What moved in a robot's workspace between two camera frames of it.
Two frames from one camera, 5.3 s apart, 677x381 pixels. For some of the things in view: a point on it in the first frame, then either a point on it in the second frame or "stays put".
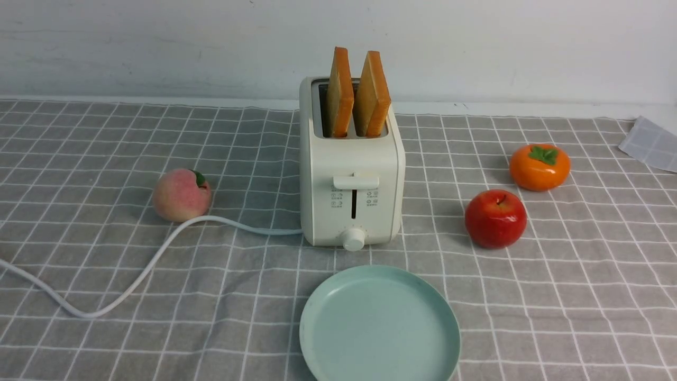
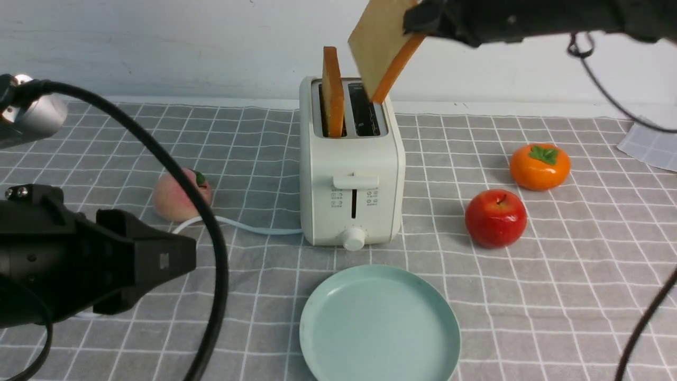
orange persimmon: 540,167 stays put
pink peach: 182,195 stays put
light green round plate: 376,323 stays put
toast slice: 372,99 -> 380,46
